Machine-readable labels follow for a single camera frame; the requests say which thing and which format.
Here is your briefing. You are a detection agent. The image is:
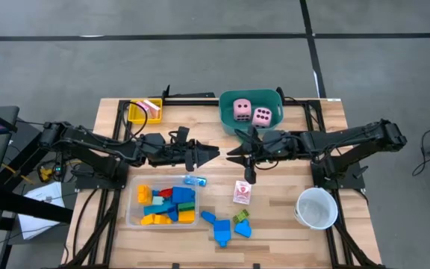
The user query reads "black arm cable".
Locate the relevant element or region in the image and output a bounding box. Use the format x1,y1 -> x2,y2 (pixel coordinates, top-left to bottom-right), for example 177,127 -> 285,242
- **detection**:
122,100 -> 149,147
233,128 -> 281,172

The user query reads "square blue toy block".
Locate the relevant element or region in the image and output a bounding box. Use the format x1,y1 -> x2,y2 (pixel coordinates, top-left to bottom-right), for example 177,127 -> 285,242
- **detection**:
171,185 -> 196,205

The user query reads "playing card deck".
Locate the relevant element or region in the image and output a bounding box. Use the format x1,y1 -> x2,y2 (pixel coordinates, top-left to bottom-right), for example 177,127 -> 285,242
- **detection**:
143,99 -> 162,120

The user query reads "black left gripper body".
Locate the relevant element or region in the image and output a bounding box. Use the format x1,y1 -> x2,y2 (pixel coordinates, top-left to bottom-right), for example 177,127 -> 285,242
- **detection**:
140,126 -> 198,173

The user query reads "white paper sheet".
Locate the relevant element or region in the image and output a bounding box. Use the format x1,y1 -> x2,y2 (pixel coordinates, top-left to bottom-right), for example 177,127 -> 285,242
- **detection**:
17,182 -> 66,240

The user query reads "yellow mesh basket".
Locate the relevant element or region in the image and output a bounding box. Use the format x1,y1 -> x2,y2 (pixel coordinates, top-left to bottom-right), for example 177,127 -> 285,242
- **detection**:
127,98 -> 163,125

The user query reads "teal plastic bin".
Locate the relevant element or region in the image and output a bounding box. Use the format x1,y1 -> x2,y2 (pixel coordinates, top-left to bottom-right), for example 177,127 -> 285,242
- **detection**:
218,88 -> 285,136

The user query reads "long blue toy block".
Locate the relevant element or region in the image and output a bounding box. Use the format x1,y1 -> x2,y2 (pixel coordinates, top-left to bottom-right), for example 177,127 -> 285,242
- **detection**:
143,203 -> 171,217

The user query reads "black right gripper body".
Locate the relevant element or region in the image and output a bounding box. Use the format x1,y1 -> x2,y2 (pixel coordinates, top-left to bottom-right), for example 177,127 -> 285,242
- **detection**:
243,125 -> 302,185

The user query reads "white paper cup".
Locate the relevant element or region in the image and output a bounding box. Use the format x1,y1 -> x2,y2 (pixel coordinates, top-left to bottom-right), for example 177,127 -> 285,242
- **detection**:
293,187 -> 339,230

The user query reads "orange two-stud toy block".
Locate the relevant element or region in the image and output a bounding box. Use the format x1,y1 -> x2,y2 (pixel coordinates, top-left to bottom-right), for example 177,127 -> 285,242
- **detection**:
178,210 -> 196,224

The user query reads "black cable under table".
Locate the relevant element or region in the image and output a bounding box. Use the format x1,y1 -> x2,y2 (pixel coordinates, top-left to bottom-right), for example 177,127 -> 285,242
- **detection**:
72,188 -> 102,261

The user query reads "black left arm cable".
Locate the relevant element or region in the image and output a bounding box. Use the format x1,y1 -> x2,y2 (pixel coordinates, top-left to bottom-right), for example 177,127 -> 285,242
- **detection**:
122,100 -> 149,147

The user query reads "lime green toy brick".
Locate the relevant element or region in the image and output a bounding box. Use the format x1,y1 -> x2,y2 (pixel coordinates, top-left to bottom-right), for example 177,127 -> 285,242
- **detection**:
231,208 -> 250,224

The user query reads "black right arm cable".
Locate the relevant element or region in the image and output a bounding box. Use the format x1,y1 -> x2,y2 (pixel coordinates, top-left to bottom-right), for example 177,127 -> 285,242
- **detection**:
233,128 -> 281,172

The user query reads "clear plastic container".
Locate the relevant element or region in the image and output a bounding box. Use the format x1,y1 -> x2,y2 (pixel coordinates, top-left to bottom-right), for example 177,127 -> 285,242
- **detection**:
125,174 -> 200,229

